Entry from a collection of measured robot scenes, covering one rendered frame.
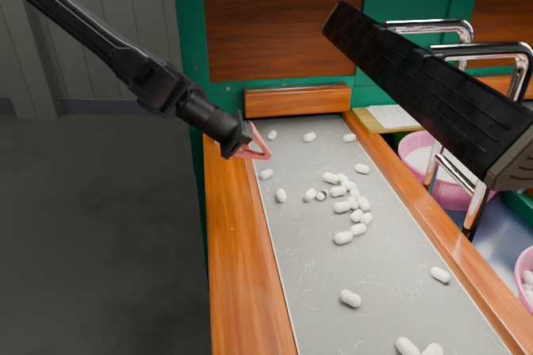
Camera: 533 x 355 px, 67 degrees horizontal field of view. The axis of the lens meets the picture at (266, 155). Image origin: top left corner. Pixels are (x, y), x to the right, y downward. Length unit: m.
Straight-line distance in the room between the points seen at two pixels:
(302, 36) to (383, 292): 0.71
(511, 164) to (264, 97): 0.76
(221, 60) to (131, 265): 1.05
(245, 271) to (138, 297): 1.06
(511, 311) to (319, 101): 0.68
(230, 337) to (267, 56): 0.76
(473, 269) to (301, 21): 0.72
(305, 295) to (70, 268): 1.38
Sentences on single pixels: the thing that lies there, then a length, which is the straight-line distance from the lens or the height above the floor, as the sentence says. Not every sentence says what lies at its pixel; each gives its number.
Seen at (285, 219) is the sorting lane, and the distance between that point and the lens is 0.83.
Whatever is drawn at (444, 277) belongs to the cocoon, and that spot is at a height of 0.75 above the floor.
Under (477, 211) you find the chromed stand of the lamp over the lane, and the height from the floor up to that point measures 0.82.
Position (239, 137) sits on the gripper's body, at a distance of 0.71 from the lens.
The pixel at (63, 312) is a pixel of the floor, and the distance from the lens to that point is 1.78.
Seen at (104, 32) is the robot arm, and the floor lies 1.11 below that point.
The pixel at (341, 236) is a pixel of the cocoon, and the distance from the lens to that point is 0.77.
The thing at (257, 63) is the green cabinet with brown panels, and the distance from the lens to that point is 1.14.
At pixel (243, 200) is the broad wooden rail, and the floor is 0.77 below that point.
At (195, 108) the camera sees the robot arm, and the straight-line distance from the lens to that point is 0.71.
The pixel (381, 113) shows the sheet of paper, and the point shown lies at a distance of 1.21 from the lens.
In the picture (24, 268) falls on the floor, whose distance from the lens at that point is 2.02.
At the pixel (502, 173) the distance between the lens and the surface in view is 0.44.
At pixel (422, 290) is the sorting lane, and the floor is 0.74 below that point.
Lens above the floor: 1.28
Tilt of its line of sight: 31 degrees down
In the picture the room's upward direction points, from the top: straight up
